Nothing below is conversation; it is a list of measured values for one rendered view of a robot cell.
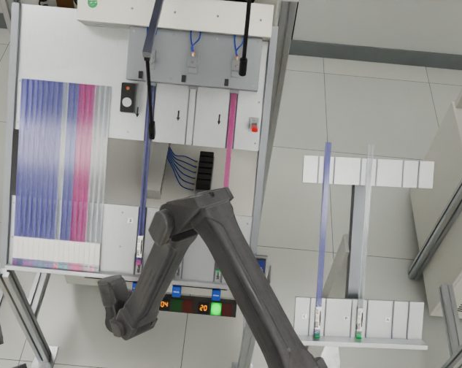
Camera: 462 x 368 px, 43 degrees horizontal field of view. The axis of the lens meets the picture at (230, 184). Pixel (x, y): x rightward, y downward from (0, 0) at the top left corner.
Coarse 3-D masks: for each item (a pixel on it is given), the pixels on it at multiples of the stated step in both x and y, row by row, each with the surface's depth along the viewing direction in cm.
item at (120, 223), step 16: (112, 208) 158; (128, 208) 158; (112, 224) 159; (128, 224) 159; (240, 224) 158; (112, 240) 159; (128, 240) 159; (144, 240) 159; (112, 256) 160; (128, 256) 160; (144, 256) 160; (192, 256) 160; (208, 256) 160; (128, 272) 160; (176, 272) 160; (192, 272) 160; (208, 272) 160
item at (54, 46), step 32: (32, 32) 153; (64, 32) 153; (96, 32) 153; (128, 32) 153; (32, 64) 154; (64, 64) 154; (96, 64) 154; (160, 96) 155; (192, 96) 155; (224, 96) 155; (256, 96) 155; (128, 128) 156; (160, 128) 156; (192, 128) 156; (224, 128) 156
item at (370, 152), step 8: (368, 152) 148; (368, 160) 148; (368, 168) 148; (368, 176) 149; (368, 184) 149; (368, 192) 149; (368, 200) 149; (368, 208) 149; (368, 216) 149; (368, 224) 149; (368, 232) 150; (360, 264) 151; (360, 272) 151; (360, 280) 150; (360, 288) 150; (360, 296) 151; (360, 304) 151; (360, 336) 151
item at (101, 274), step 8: (8, 264) 159; (48, 272) 158; (56, 272) 158; (64, 272) 158; (72, 272) 158; (80, 272) 158; (88, 272) 158; (96, 272) 159; (104, 272) 159; (112, 272) 160; (136, 280) 158; (176, 280) 158; (184, 280) 159; (192, 280) 159; (200, 280) 160; (224, 288) 158
